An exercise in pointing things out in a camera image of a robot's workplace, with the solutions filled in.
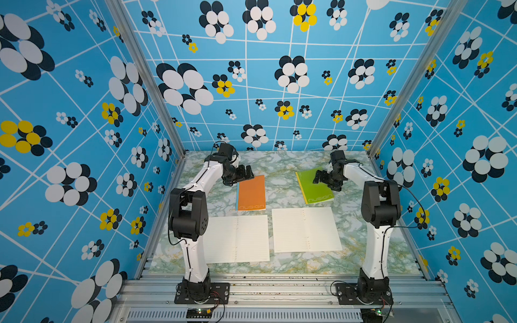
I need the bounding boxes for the green cover notebook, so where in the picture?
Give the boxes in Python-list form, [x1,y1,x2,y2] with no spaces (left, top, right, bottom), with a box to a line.
[296,168,334,205]
[203,215,270,264]

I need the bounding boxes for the orange cover notebook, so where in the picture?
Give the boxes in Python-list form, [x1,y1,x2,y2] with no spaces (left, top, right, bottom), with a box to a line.
[236,175,266,211]

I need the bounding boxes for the lined notebook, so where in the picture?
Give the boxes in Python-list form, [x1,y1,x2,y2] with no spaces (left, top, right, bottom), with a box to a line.
[272,207,342,253]

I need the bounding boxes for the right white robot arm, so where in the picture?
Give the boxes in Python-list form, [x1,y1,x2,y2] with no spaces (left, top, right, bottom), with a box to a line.
[313,152,401,305]

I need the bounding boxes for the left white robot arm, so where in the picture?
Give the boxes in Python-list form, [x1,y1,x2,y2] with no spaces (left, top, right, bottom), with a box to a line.
[168,152,254,304]

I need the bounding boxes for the left controller board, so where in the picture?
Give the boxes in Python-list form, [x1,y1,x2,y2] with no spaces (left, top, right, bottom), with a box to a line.
[186,308,213,320]

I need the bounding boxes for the controller board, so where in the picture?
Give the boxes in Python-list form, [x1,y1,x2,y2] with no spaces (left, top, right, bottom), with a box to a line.
[361,309,384,323]
[186,308,213,320]

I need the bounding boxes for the right controller board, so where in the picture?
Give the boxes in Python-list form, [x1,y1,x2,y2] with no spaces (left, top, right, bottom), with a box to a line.
[361,309,384,323]

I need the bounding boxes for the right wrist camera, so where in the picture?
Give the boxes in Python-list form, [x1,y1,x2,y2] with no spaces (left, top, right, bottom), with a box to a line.
[330,150,347,167]

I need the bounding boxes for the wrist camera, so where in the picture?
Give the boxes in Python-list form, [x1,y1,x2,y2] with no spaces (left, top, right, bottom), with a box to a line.
[217,142,238,161]
[330,150,347,167]

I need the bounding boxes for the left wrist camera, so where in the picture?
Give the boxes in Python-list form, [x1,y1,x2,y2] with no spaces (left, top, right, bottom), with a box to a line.
[217,142,238,161]

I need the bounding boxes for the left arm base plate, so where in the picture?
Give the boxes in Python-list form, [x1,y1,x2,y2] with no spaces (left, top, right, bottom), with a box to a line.
[174,280,230,305]

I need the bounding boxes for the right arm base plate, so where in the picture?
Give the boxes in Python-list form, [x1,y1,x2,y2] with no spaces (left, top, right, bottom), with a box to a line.
[331,281,394,307]

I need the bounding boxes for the aluminium frame rail front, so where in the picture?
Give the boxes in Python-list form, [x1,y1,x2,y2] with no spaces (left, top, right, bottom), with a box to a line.
[110,274,461,322]

